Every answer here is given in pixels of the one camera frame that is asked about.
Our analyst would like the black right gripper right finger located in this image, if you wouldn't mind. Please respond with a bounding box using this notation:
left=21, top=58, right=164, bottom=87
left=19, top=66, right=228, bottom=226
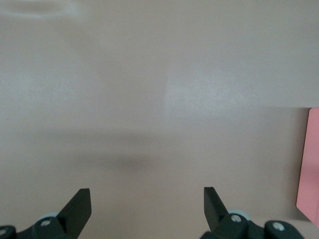
left=201, top=186, right=265, bottom=239

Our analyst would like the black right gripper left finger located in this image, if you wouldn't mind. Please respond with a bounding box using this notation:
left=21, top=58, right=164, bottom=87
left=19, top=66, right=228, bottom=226
left=16, top=188, right=92, bottom=239

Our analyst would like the pink plastic bin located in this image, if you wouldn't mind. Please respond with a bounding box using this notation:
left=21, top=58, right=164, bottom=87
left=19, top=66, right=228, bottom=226
left=296, top=107, right=319, bottom=229

